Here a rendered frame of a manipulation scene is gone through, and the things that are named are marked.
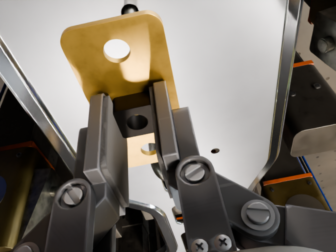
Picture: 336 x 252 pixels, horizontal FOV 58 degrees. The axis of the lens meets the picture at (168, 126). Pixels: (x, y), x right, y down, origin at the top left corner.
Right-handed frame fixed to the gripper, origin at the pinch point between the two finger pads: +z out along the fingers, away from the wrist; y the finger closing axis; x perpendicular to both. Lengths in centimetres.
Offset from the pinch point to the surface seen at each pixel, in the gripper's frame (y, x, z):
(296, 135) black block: 13.7, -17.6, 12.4
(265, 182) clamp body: 13.9, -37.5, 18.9
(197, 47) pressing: 4.1, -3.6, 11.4
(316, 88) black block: 18.4, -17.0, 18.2
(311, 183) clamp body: 21.0, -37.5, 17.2
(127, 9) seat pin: -0.1, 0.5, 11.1
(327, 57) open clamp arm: 14.1, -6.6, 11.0
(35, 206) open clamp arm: -13.9, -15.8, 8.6
